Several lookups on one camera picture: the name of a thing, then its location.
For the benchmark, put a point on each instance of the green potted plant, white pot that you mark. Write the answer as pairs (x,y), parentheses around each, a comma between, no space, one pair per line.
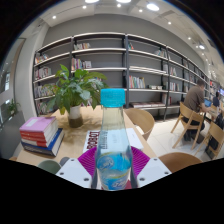
(75,88)

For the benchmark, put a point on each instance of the red book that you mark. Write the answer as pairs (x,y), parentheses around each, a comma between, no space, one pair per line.
(35,139)

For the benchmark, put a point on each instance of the group of ceiling lights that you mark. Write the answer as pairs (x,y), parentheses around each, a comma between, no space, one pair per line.
(152,6)

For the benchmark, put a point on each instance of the group of slatted wooden chairs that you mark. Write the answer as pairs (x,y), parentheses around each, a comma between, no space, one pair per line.
(186,118)

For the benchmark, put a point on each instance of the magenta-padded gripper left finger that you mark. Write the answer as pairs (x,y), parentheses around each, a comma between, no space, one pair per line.
(73,171)

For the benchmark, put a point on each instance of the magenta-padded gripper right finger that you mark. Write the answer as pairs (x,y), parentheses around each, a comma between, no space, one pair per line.
(154,170)

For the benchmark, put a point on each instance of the open laptop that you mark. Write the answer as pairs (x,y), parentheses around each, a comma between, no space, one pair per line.
(208,102)

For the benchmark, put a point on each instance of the clear blue-capped water bottle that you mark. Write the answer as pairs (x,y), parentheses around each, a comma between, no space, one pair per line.
(113,146)

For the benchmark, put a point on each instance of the small green floor plant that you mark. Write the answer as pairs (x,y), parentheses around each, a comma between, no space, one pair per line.
(13,107)

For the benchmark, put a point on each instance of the grey wall shelf unit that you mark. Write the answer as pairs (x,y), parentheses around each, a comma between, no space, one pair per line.
(100,60)

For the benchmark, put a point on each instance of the pink-covered book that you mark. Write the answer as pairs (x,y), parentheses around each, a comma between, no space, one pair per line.
(36,124)

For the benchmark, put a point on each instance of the dark blue book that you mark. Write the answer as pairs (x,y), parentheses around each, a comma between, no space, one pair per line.
(43,149)

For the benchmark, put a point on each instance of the open white magazine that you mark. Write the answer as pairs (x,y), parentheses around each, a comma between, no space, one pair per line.
(90,140)

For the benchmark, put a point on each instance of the person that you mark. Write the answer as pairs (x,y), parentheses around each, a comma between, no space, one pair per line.
(217,100)
(194,98)

